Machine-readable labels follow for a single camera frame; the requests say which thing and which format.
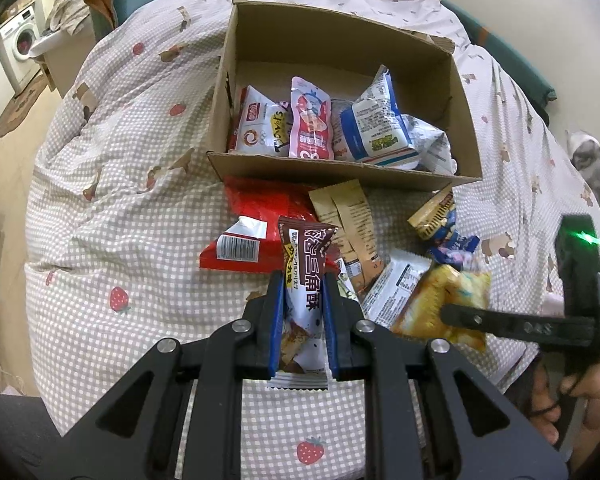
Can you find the grey white cat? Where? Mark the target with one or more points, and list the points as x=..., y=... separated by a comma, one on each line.
x=590, y=160

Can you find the person's right hand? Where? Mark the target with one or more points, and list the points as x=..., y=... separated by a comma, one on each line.
x=587, y=405

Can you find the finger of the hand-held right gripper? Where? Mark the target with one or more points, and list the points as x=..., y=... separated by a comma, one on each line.
x=475, y=317

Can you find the brown chocolate snack bar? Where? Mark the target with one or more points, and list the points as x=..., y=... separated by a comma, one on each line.
x=305, y=270

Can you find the white text panel packet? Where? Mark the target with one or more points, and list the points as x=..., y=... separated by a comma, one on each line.
x=395, y=290

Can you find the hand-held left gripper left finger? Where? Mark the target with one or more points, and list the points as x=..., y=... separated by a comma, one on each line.
x=276, y=325

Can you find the checked printed quilt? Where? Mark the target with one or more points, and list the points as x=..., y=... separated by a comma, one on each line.
x=130, y=210

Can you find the pink snack packet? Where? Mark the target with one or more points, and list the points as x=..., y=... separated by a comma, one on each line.
x=307, y=120

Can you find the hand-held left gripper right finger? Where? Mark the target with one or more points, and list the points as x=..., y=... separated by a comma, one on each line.
x=330, y=330

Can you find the white packet with red logo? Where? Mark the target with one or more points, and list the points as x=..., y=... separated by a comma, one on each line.
x=255, y=125

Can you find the white basin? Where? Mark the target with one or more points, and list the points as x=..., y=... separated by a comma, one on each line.
x=45, y=45

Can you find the red snack packet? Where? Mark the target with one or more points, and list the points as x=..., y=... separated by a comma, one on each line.
x=260, y=210

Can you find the yellow snack packet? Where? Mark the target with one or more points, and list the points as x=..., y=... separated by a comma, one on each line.
x=445, y=300

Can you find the white patterned cloth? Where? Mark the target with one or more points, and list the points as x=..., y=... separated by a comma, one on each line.
x=70, y=5

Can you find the blue cartoon dog packet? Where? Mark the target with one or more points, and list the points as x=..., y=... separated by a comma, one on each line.
x=432, y=215

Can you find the teal headboard cushion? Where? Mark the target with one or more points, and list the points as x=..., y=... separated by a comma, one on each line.
x=510, y=50

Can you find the patterned floor rug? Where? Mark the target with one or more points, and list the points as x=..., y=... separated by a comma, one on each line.
x=17, y=107

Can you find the small blue pink candy wrapper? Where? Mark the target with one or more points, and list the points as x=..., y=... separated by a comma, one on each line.
x=462, y=250

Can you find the dark cloth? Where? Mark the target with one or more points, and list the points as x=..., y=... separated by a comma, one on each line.
x=10, y=430

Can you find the cardboard box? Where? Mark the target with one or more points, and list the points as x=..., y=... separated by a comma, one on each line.
x=340, y=50

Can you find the white blue noodle packet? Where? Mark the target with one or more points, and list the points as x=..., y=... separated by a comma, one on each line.
x=430, y=145
x=375, y=125

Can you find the beige sachet packet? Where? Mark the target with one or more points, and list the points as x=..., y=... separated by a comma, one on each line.
x=350, y=225

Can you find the white washing machine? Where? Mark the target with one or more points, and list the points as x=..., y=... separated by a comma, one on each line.
x=22, y=42

